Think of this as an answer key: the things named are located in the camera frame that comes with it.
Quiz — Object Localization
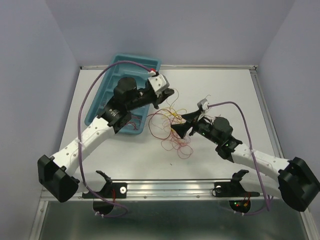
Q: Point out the teal plastic compartment tray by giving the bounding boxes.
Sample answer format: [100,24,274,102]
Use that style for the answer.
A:
[84,53,162,135]

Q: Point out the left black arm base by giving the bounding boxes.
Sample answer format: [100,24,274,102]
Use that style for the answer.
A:
[82,170,129,219]

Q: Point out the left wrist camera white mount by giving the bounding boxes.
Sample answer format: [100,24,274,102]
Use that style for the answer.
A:
[148,68,170,96]

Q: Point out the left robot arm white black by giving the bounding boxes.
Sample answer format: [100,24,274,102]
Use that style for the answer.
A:
[37,74,175,203]

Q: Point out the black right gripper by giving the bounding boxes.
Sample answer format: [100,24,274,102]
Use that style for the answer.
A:
[170,109,221,145]

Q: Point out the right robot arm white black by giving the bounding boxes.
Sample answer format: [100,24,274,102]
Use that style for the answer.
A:
[171,110,320,212]

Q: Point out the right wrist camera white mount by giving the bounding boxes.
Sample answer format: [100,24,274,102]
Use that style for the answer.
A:
[197,95,209,115]

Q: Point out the separated red wire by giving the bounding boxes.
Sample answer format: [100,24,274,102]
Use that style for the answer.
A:
[99,101,146,131]

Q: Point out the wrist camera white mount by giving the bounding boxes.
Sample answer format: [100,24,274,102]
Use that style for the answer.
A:
[197,95,209,115]
[148,68,170,96]

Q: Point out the red yellow wire bundle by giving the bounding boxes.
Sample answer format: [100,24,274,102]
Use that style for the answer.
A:
[147,91,195,160]

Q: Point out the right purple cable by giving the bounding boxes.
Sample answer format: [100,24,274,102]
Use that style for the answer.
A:
[208,101,275,216]

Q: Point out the aluminium mounting rail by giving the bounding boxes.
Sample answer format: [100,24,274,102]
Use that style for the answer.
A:
[41,177,283,201]

